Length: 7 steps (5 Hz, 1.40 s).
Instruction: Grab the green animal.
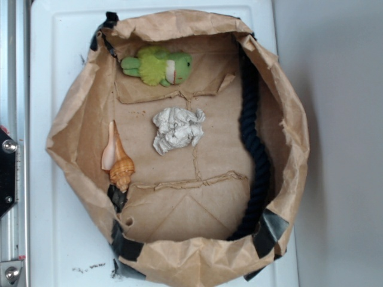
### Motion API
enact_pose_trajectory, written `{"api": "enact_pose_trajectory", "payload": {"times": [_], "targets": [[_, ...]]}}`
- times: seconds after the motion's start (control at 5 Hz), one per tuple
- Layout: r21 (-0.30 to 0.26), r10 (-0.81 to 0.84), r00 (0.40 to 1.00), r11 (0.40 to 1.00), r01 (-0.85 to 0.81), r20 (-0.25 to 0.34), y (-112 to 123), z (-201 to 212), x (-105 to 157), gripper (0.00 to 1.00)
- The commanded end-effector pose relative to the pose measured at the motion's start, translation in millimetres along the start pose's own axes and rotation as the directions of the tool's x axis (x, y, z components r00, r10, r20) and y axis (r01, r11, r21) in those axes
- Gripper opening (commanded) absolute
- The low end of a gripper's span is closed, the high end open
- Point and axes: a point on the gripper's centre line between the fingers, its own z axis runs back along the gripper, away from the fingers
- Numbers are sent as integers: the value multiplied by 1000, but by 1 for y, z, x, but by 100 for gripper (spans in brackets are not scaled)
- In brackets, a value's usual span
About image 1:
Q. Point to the crumpled white paper ball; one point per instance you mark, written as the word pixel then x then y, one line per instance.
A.
pixel 177 128

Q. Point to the brown paper bag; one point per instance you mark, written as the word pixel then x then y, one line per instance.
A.
pixel 199 215

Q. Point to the orange spiral seashell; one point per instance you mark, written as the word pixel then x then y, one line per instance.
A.
pixel 116 161

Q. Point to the green plush frog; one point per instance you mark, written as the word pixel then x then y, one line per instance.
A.
pixel 156 65

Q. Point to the black metal bracket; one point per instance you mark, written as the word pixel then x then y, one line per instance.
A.
pixel 8 167

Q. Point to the aluminium frame rail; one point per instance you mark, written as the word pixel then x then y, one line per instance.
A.
pixel 15 16

